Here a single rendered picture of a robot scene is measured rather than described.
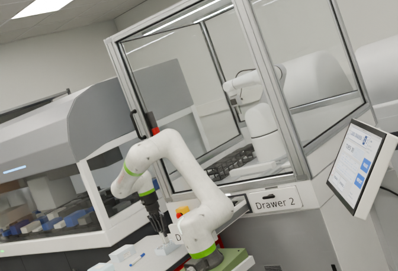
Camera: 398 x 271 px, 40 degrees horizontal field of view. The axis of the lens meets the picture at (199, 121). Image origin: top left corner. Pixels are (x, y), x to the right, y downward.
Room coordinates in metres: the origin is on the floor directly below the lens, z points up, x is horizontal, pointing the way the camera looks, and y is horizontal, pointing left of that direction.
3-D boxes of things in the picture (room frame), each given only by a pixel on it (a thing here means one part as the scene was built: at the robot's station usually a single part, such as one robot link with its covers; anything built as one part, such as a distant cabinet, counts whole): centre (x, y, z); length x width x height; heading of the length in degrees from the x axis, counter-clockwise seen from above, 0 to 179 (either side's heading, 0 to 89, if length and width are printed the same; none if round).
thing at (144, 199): (2.92, 0.40, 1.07); 0.12 x 0.09 x 0.06; 135
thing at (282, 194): (2.71, -0.22, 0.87); 0.29 x 0.02 x 0.11; 49
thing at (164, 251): (2.91, 0.40, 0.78); 0.12 x 0.08 x 0.04; 135
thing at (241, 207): (2.84, 0.09, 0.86); 0.40 x 0.26 x 0.06; 139
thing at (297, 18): (2.94, -0.70, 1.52); 0.87 x 0.01 x 0.86; 139
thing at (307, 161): (3.26, -0.33, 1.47); 1.02 x 0.95 x 1.04; 49
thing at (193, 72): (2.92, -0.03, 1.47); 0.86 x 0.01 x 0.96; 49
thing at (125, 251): (3.09, 0.68, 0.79); 0.13 x 0.09 x 0.05; 131
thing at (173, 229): (2.68, 0.22, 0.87); 0.29 x 0.02 x 0.11; 49
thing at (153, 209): (2.92, 0.40, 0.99); 0.08 x 0.07 x 0.09; 45
